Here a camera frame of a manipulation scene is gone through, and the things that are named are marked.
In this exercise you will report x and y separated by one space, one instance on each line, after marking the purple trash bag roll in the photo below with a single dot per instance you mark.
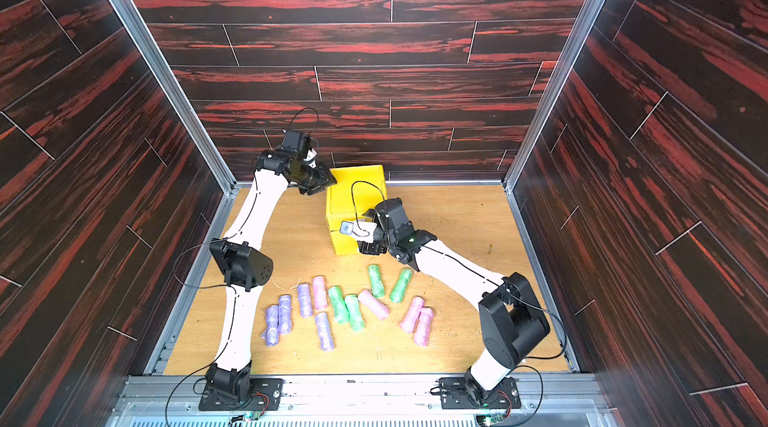
324 331
305 300
285 325
271 333

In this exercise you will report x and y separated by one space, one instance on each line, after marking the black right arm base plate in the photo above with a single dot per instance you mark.
462 393

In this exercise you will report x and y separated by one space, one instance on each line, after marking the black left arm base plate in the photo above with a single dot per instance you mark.
263 394

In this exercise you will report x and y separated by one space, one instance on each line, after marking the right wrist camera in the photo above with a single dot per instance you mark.
348 228

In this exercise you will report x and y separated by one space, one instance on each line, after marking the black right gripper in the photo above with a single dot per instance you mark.
372 241

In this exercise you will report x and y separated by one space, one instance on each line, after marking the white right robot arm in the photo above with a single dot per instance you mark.
512 321

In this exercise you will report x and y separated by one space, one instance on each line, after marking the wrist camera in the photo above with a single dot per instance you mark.
296 143
348 228

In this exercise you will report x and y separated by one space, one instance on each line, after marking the aluminium enclosure frame rail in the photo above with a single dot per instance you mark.
138 31

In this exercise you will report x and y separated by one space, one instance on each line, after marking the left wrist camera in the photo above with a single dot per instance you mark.
296 143

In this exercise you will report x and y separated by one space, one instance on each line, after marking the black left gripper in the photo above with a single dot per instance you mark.
323 180

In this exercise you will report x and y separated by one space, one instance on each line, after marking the green trash bag roll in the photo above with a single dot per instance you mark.
339 307
398 292
356 319
377 287

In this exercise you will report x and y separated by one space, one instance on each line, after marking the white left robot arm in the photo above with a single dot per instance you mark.
246 269

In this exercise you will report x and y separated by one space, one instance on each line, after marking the yellow plastic drawer box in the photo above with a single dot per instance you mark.
357 190

